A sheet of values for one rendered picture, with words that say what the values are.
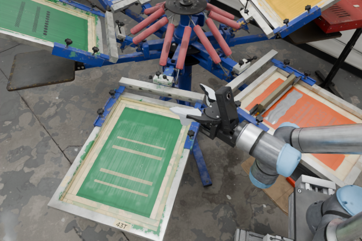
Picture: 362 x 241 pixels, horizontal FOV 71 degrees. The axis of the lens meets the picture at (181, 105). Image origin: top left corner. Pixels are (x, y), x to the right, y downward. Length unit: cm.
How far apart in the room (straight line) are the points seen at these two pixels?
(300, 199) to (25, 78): 188
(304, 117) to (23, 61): 207
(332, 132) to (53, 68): 187
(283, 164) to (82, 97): 277
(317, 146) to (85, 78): 299
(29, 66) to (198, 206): 176
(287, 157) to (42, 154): 252
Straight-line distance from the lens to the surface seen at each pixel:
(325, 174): 156
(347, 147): 73
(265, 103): 163
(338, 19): 250
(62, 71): 209
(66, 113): 311
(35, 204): 267
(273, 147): 67
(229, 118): 68
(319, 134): 76
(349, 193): 95
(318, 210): 106
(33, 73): 217
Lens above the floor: 224
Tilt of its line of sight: 50 degrees down
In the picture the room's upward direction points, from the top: straight up
